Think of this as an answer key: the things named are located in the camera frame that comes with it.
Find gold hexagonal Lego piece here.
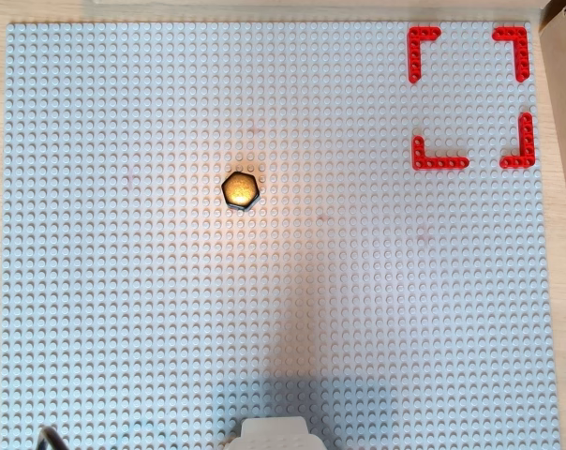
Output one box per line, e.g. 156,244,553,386
220,170,261,213

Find red L-shaped Lego beam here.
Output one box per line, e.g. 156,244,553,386
411,134,471,172
491,25,531,84
499,112,537,170
407,25,443,85

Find grey Lego baseplate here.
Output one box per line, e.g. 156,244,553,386
0,21,564,450

